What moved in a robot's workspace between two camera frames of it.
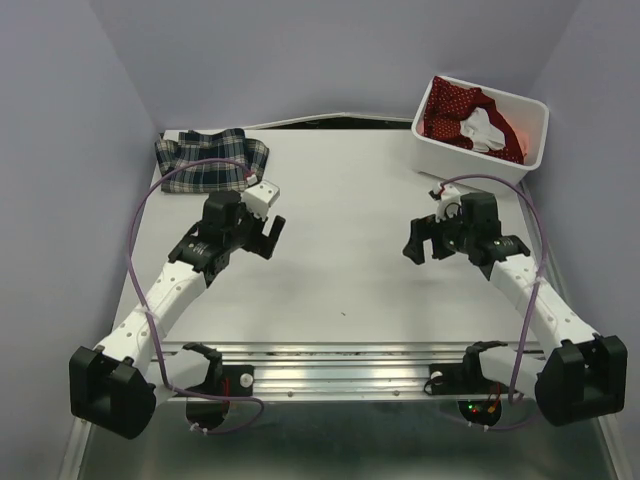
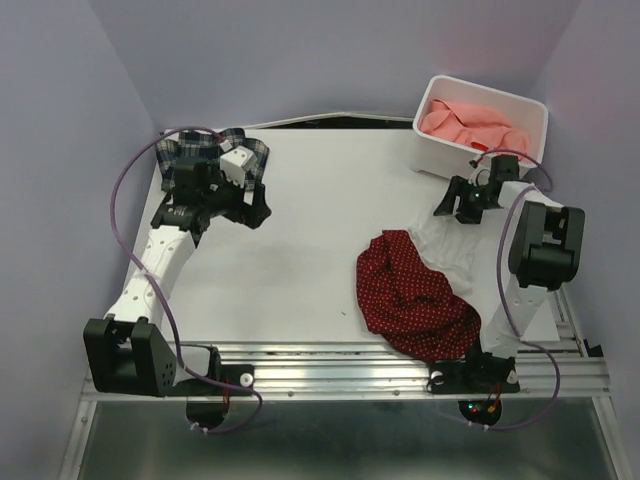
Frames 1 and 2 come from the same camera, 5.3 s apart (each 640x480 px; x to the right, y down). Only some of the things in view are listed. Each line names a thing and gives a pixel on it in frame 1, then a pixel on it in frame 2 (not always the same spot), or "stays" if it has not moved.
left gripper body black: x=239 y=237 to x=225 y=198
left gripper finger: x=256 y=238 to x=259 y=197
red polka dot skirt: x=448 y=104 to x=408 y=305
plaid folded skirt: x=229 y=144 stays
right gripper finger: x=419 y=233 to x=456 y=187
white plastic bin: x=446 y=161 stays
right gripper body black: x=455 y=237 to x=477 y=194
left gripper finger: x=275 y=234 to x=259 y=211
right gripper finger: x=433 y=231 to x=470 y=212
